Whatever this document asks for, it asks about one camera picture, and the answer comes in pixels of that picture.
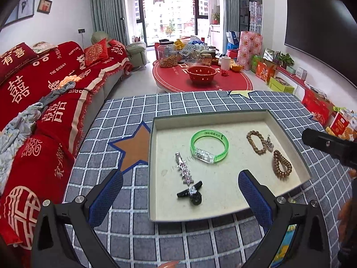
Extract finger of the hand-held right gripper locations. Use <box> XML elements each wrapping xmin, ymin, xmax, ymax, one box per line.
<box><xmin>301</xmin><ymin>128</ymin><xmax>357</xmax><ymax>169</ymax></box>

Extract green transparent bracelet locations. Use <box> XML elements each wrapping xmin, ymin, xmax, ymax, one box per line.
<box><xmin>190</xmin><ymin>129</ymin><xmax>230</xmax><ymax>165</ymax></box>

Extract brown braided bracelet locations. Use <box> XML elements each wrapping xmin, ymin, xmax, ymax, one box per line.
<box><xmin>246</xmin><ymin>130</ymin><xmax>268</xmax><ymax>155</ymax></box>

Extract light green armchair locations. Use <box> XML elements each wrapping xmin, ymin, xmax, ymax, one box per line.
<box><xmin>91</xmin><ymin>31</ymin><xmax>148</xmax><ymax>68</ymax></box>

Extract orange gift box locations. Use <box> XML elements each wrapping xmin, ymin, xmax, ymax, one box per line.
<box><xmin>255</xmin><ymin>61</ymin><xmax>276</xmax><ymax>83</ymax></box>

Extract clear jar of nuts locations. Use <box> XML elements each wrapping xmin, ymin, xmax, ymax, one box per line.
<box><xmin>158</xmin><ymin>42</ymin><xmax>178</xmax><ymax>68</ymax></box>

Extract red lettered pillow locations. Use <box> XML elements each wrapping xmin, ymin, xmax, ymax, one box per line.
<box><xmin>0</xmin><ymin>42</ymin><xmax>38</xmax><ymax>84</ymax></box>

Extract red ornament pillow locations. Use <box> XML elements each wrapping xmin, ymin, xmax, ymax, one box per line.
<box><xmin>84</xmin><ymin>38</ymin><xmax>109</xmax><ymax>65</ymax></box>

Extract red colander bowl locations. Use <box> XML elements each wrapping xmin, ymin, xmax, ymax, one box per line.
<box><xmin>186</xmin><ymin>65</ymin><xmax>218</xmax><ymax>84</ymax></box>

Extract silver rhinestone hair clip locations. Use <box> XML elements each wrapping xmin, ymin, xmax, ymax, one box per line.
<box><xmin>174</xmin><ymin>152</ymin><xmax>195</xmax><ymax>186</ymax></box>

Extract brown spiral hair tie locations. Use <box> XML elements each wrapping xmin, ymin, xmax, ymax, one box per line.
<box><xmin>272</xmin><ymin>150</ymin><xmax>292</xmax><ymax>180</ymax></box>

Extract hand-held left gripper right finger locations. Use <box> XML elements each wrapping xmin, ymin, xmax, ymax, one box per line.
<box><xmin>238</xmin><ymin>169</ymin><xmax>331</xmax><ymax>268</ymax></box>

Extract dark glass cabinet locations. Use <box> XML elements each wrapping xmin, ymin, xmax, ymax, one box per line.
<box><xmin>239</xmin><ymin>0</ymin><xmax>263</xmax><ymax>32</ymax></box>

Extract red floral gift box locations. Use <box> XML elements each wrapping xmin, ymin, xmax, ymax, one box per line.
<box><xmin>301</xmin><ymin>89</ymin><xmax>335</xmax><ymax>126</ymax></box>

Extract red covered sofa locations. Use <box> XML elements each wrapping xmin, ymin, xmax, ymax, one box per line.
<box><xmin>0</xmin><ymin>40</ymin><xmax>133</xmax><ymax>257</ymax></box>

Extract waffle print box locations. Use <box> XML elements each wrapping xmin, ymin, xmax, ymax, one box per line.
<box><xmin>326</xmin><ymin>112</ymin><xmax>357</xmax><ymax>141</ymax></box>

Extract green potted plant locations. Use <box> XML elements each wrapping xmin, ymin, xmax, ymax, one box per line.
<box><xmin>275</xmin><ymin>52</ymin><xmax>295</xmax><ymax>67</ymax></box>

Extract double photo frame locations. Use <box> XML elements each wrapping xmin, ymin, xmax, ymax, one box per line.
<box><xmin>4</xmin><ymin>0</ymin><xmax>36</xmax><ymax>27</ymax></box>

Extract grey crumpled clothes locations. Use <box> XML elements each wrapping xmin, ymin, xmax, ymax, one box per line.
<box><xmin>0</xmin><ymin>81</ymin><xmax>84</xmax><ymax>196</ymax></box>

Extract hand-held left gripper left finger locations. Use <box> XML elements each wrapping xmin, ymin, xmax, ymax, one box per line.
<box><xmin>31</xmin><ymin>169</ymin><xmax>125</xmax><ymax>268</ymax></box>

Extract grey-green curtain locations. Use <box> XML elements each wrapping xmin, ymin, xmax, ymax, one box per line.
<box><xmin>223</xmin><ymin>0</ymin><xmax>240</xmax><ymax>34</ymax></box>
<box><xmin>90</xmin><ymin>0</ymin><xmax>127</xmax><ymax>45</ymax></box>

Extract round red table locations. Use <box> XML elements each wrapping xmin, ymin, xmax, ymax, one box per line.
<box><xmin>152</xmin><ymin>57</ymin><xmax>253</xmax><ymax>92</ymax></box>

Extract black hair clip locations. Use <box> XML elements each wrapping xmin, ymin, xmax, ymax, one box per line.
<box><xmin>176</xmin><ymin>181</ymin><xmax>203</xmax><ymax>207</ymax></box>

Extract black wall television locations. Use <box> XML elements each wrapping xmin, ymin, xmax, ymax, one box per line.
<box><xmin>284</xmin><ymin>0</ymin><xmax>357</xmax><ymax>74</ymax></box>

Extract small red photo frame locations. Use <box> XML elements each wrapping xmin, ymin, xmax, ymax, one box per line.
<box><xmin>37</xmin><ymin>0</ymin><xmax>53</xmax><ymax>14</ymax></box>

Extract yellow-green fruit box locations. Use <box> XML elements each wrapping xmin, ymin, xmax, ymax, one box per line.
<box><xmin>268</xmin><ymin>77</ymin><xmax>295</xmax><ymax>94</ymax></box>

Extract red patterned tall box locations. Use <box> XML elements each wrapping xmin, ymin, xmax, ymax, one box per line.
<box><xmin>237</xmin><ymin>31</ymin><xmax>263</xmax><ymax>71</ymax></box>

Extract grey-green shallow tray box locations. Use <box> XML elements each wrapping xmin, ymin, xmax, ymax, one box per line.
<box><xmin>149</xmin><ymin>109</ymin><xmax>312</xmax><ymax>223</ymax></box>

